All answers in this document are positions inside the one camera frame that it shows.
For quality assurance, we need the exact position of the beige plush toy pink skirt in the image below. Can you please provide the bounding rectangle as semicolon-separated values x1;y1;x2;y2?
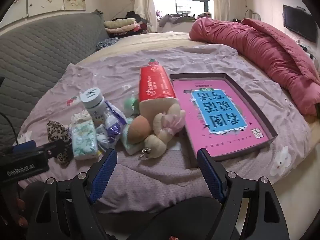
152;103;187;141

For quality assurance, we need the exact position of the white plastic bottle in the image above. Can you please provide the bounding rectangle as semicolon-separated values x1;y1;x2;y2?
79;87;105;121

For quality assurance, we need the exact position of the black cable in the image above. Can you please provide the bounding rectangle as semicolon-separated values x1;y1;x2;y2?
0;111;19;142

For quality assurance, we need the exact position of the white leaf-print tissue packet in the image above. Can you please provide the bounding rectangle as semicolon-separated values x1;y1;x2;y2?
71;114;98;161

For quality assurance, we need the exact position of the red tissue pack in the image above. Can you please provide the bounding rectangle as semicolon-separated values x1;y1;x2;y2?
139;66;179;120

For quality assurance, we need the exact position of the cluttered white cabinet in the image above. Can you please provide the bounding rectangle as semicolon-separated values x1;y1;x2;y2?
297;40;320;63

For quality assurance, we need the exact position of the peach round-headed doll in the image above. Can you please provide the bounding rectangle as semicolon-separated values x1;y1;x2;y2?
127;115;152;144

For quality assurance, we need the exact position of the pink quilt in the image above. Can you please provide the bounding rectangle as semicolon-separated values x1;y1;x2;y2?
189;18;320;117

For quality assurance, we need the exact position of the beige bed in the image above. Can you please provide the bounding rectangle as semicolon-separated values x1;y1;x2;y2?
67;31;320;240

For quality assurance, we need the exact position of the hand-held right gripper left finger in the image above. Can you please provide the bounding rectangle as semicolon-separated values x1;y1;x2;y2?
27;149;118;240

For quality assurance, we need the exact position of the white purple plastic packet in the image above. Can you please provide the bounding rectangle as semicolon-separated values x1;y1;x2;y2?
96;101;128;149

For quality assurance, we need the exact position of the black wall television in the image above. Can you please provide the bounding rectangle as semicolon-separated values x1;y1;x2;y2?
282;4;318;43

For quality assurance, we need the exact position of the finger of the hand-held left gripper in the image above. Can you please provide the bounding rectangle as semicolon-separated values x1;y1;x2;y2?
37;139;73;160

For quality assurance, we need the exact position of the pile of dark clothes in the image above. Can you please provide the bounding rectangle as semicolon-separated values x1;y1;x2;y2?
157;11;213;28

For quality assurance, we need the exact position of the mint green tissue packet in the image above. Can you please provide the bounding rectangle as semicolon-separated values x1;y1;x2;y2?
122;124;144;155

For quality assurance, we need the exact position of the blue patterned cloth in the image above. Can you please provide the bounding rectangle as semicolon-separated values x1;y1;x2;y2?
96;37;119;50

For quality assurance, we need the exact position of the gray quilted headboard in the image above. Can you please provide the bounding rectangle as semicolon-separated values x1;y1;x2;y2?
0;12;110;145

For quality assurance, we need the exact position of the leopard print scrunchie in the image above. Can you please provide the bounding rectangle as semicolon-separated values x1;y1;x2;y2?
47;120;73;166

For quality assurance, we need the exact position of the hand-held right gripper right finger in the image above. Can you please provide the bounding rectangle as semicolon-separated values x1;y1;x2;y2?
196;148;292;240

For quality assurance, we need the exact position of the stack of folded clothes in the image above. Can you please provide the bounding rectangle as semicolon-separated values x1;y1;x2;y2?
104;17;148;39

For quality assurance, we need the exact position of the white metal rack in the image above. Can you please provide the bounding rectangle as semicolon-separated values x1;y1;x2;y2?
244;9;258;20

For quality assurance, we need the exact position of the person's left hand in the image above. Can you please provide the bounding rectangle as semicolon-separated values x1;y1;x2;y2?
14;196;29;229

